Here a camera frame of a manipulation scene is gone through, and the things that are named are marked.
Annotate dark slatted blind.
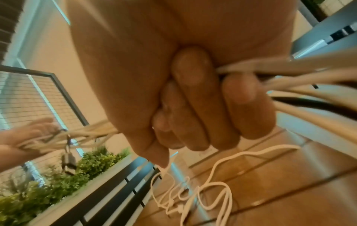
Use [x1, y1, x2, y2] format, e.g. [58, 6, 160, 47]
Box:
[0, 0, 26, 64]

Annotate person's left hand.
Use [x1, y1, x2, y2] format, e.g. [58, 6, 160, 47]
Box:
[0, 117, 61, 173]

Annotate person's right hand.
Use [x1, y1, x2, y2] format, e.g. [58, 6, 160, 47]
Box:
[67, 0, 298, 168]

